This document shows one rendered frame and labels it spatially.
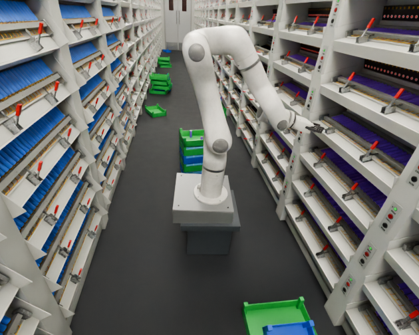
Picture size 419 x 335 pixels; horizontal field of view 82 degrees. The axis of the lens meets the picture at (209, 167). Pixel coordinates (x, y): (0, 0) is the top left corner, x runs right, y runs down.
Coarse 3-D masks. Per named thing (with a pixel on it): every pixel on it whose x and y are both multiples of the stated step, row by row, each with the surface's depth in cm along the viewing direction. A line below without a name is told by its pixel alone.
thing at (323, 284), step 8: (264, 176) 214; (272, 192) 197; (288, 216) 170; (288, 224) 169; (296, 232) 158; (296, 240) 158; (304, 248) 148; (312, 264) 140; (320, 272) 133; (320, 280) 132; (328, 288) 125; (328, 296) 125; (344, 328) 114
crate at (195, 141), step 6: (180, 132) 201; (186, 132) 206; (192, 132) 208; (198, 132) 209; (180, 138) 203; (186, 138) 204; (192, 138) 205; (198, 138) 205; (186, 144) 190; (192, 144) 192; (198, 144) 193
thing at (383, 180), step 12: (336, 108) 130; (312, 120) 132; (324, 132) 121; (384, 132) 105; (336, 144) 111; (348, 144) 108; (408, 144) 94; (348, 156) 104; (372, 156) 98; (360, 168) 97; (372, 168) 92; (372, 180) 91; (384, 180) 86; (396, 180) 80; (384, 192) 86
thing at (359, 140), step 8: (328, 120) 126; (336, 128) 121; (344, 128) 115; (344, 136) 113; (352, 136) 109; (360, 144) 105; (368, 144) 101; (376, 152) 97; (384, 160) 93; (392, 160) 90; (400, 168) 87
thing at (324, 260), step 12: (288, 204) 164; (300, 204) 159; (300, 216) 149; (312, 216) 150; (300, 228) 147; (312, 228) 143; (312, 240) 138; (324, 240) 134; (312, 252) 132; (324, 252) 130; (336, 252) 127; (324, 264) 125; (336, 264) 123; (324, 276) 123; (336, 276) 119
